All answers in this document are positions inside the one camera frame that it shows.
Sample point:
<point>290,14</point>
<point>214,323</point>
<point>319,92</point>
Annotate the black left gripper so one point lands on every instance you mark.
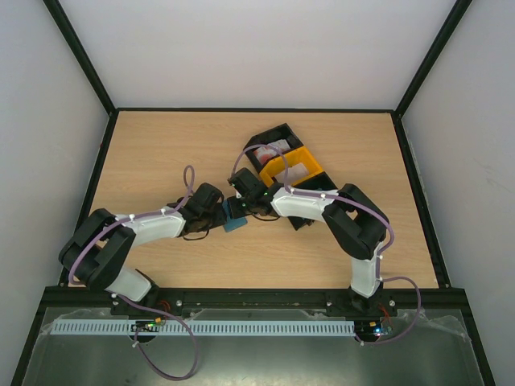
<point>220,218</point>

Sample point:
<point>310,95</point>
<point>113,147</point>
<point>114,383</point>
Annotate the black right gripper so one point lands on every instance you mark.
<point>234,207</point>

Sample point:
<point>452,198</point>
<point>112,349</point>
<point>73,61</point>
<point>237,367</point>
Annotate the teal card holder wallet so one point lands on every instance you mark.
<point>232,223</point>

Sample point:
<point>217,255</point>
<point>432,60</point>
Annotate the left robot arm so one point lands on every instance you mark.
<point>96,254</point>

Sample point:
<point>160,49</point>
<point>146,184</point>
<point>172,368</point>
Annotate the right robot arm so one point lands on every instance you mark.
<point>361,230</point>

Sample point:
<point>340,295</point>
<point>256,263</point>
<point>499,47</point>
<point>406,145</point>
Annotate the red white card stack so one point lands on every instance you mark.
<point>263,153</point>

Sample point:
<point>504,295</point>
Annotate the white pink card stack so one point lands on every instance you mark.
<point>293,174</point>

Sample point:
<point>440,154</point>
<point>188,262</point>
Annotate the black bin with teal cards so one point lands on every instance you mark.
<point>320,182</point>

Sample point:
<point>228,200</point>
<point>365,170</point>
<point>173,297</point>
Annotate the yellow plastic bin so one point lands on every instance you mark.
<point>300,155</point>

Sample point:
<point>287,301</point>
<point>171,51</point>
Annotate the white slotted cable duct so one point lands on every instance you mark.
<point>209,328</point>

